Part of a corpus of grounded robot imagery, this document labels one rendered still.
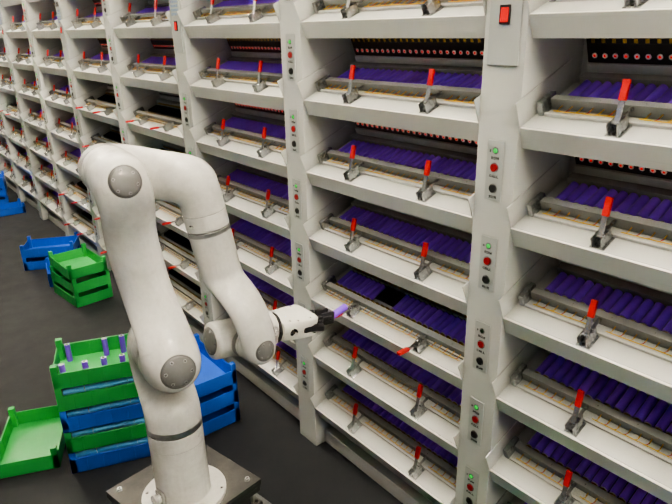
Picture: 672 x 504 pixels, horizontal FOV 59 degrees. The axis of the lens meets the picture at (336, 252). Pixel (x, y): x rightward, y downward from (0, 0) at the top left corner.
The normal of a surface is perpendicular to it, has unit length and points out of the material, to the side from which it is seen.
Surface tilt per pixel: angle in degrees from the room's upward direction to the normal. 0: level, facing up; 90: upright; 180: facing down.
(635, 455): 22
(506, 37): 90
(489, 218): 90
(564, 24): 113
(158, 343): 60
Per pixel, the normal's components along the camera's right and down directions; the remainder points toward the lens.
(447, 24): -0.71, 0.58
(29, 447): -0.02, -0.94
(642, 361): -0.31, -0.78
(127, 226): 0.40, 0.77
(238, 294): 0.29, -0.53
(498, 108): -0.78, 0.24
